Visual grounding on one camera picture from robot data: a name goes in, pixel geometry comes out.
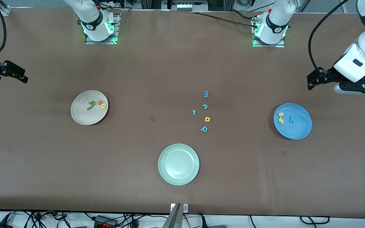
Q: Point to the teal foam letter y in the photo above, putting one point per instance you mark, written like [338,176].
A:
[291,119]

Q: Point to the yellow foam letter k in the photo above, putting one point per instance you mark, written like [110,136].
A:
[280,120]

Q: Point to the green foam letter p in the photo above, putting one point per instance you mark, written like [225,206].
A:
[92,103]

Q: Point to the yellow foam letter u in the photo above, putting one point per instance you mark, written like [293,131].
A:
[103,105]

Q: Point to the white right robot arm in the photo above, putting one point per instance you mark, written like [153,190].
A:
[93,28]

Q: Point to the blue plate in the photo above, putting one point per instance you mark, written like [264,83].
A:
[299,126]

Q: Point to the beige brown plate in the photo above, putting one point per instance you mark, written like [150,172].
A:
[84,115]

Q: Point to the blue foam letter m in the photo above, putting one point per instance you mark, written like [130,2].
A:
[205,94]

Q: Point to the teal foam letter p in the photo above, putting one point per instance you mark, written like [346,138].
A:
[204,129]

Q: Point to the metal control box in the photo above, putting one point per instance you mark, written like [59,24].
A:
[188,6]

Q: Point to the pale green plate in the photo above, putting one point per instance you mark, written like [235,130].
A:
[178,164]

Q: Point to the black orange power strip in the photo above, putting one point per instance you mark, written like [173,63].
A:
[105,221]

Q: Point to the black power plug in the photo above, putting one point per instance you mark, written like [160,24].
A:
[204,223]

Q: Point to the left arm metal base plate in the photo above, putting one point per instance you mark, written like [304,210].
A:
[280,45]

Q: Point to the aluminium corner frame bracket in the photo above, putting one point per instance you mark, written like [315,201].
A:
[4,11]

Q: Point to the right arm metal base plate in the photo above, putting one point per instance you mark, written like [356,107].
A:
[101,42]

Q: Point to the white metal bracket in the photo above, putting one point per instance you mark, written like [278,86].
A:
[185,208]

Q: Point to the aluminium profile post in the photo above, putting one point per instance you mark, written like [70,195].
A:
[174,218]

